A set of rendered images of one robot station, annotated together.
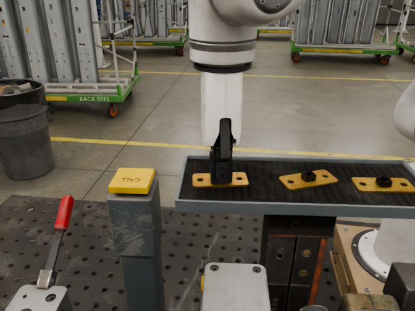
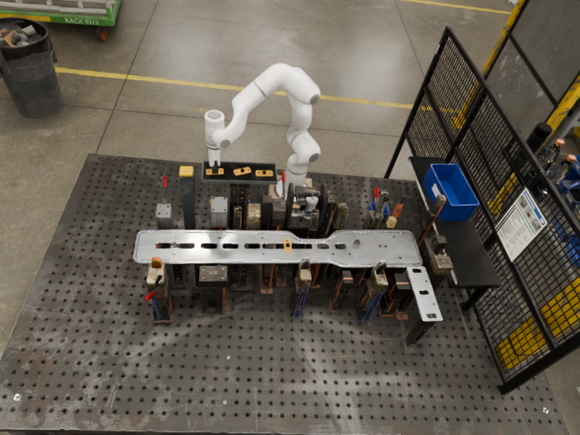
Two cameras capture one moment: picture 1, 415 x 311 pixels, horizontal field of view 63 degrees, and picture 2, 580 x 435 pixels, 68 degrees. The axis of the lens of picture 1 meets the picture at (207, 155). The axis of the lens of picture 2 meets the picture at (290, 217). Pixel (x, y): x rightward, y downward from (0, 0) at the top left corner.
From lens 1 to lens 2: 166 cm
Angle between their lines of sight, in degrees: 25
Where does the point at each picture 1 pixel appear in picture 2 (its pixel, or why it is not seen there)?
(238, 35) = not seen: hidden behind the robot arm
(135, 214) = (188, 182)
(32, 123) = (44, 69)
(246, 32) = not seen: hidden behind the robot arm
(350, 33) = not seen: outside the picture
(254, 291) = (223, 204)
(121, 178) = (183, 171)
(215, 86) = (212, 153)
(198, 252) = (205, 187)
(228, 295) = (217, 204)
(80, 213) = (136, 166)
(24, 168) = (40, 108)
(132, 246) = (186, 191)
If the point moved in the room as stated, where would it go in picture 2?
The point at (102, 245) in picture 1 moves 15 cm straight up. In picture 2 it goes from (155, 184) to (152, 166)
